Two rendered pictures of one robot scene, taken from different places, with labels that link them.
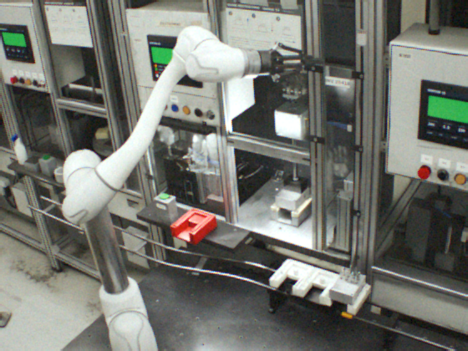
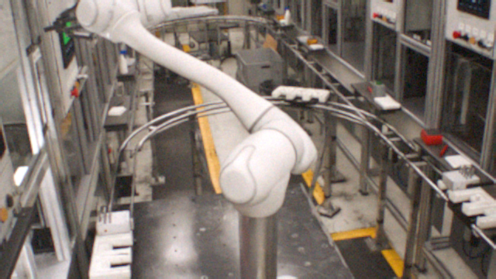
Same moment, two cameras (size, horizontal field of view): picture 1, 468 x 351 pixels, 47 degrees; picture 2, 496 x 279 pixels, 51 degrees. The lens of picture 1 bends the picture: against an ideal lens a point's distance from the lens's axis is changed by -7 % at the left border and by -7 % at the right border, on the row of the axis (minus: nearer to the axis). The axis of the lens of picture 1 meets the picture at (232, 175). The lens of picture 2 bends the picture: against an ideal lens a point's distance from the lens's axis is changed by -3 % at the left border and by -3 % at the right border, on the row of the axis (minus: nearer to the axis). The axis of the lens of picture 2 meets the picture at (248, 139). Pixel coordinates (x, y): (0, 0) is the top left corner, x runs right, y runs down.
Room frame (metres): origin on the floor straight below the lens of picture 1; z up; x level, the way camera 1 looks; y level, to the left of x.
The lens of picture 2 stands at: (2.43, 1.28, 2.02)
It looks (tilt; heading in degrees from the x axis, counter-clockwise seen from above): 23 degrees down; 225
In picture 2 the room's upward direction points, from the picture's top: 3 degrees counter-clockwise
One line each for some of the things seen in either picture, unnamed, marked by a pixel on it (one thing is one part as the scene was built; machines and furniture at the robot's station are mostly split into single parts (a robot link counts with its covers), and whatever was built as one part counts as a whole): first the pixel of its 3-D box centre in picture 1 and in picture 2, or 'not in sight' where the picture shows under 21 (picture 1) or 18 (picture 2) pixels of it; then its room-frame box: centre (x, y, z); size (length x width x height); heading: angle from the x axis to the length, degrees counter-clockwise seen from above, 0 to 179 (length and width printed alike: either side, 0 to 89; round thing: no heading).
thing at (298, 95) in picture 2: not in sight; (301, 98); (-0.26, -0.88, 0.84); 0.37 x 0.14 x 0.10; 111
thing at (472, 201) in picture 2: not in sight; (472, 205); (0.41, 0.60, 0.84); 0.37 x 0.14 x 0.10; 53
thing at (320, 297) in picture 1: (319, 290); (114, 253); (1.62, -0.29, 0.84); 0.36 x 0.14 x 0.10; 53
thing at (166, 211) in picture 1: (167, 207); not in sight; (2.11, 0.30, 0.97); 0.08 x 0.08 x 0.12; 53
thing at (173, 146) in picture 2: not in sight; (177, 98); (-1.27, -3.60, 0.01); 5.85 x 0.59 x 0.01; 53
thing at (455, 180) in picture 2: not in sight; (460, 176); (0.34, 0.51, 0.92); 0.13 x 0.10 x 0.09; 143
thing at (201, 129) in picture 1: (175, 121); (9, 246); (2.13, 0.21, 1.37); 0.36 x 0.04 x 0.04; 53
